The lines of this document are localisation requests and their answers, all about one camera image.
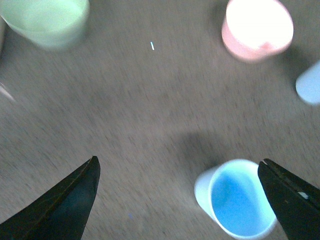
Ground green bowl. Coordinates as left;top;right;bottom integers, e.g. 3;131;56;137
0;0;90;50

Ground pink bowl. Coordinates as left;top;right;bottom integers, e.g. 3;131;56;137
221;0;294;62

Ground blue cup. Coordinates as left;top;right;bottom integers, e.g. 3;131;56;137
194;159;277;240
295;60;320;105

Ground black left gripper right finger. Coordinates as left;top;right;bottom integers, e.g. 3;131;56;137
257;158;320;240

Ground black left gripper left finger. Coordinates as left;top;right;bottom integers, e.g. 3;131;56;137
0;156;101;240

